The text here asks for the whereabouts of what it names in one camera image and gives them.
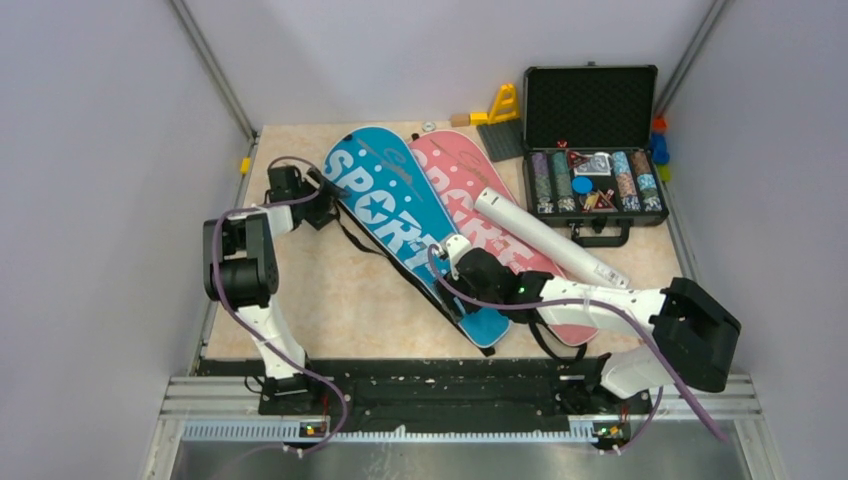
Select coloured toys in corner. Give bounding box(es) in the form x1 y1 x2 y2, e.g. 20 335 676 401
650 116 672 182

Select pink racket cover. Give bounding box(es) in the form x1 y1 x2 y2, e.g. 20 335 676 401
407 129 601 348

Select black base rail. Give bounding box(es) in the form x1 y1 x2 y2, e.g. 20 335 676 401
198 358 651 440

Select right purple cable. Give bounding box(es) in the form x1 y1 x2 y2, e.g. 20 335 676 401
427 243 730 452

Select dark grey building plate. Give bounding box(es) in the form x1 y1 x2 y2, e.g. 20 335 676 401
476 119 524 162

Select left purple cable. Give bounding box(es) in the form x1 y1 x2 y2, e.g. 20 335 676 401
208 156 351 458

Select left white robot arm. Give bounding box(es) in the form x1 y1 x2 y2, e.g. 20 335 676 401
202 164 339 414

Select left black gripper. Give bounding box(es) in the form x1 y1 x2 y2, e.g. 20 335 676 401
293 168 350 229

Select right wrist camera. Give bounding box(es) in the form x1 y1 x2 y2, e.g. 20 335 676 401
439 234 473 263

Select yellow letter A toy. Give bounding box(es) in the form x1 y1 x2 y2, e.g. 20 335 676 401
469 83 521 126

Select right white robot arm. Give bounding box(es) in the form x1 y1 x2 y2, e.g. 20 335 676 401
437 248 741 412

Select white shuttlecock tube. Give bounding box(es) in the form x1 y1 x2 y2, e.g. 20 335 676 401
474 187 630 289

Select small wooden block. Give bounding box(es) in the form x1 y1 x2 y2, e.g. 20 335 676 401
449 113 471 128

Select black poker chip case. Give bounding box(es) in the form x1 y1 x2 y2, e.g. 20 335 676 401
522 64 669 248

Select blue racket cover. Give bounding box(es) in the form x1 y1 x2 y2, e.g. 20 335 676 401
322 126 511 357

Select purple cable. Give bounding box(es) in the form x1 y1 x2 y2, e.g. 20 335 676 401
208 156 351 458
427 243 730 452

